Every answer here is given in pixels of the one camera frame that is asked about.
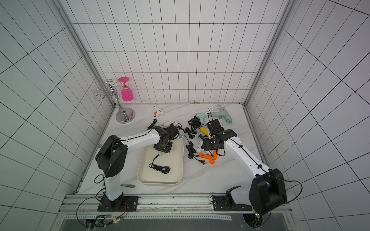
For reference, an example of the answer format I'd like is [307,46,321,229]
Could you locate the large mint glue gun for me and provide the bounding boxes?
[211,108,233,124]

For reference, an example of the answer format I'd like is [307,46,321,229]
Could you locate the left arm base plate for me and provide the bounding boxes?
[97,194,139,212]

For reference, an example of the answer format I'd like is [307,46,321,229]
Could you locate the pink plastic wine glass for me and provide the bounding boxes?
[118,77,134,102]

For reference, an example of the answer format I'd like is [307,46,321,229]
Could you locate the cream plastic storage tray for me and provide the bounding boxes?
[137,137,185,185]

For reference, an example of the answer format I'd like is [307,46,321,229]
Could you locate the orange glue gun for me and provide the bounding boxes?
[199,151,218,165]

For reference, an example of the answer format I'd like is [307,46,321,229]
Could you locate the yellow glue gun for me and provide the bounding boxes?
[199,127,209,137]

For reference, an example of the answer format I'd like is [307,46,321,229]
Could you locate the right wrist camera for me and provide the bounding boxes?
[207,119,224,136]

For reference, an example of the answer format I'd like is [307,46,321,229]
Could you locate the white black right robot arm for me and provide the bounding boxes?
[201,129,288,215]

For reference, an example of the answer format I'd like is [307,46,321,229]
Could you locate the metal fork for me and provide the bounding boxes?
[121,184,136,188]

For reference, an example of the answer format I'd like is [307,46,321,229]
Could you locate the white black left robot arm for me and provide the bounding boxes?
[95,125,179,202]

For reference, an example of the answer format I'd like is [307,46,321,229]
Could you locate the aluminium mounting rail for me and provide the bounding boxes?
[59,193,291,221]

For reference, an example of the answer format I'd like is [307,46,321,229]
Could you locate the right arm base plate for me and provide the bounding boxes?
[209,195,252,212]

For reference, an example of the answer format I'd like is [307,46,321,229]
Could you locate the chrome wine glass rack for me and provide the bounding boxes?
[94,79,135,124]

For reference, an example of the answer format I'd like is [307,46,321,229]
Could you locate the large white glue gun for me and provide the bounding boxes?
[173,130,183,141]

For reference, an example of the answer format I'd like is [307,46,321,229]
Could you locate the small white glue gun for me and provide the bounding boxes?
[152,106,164,119]

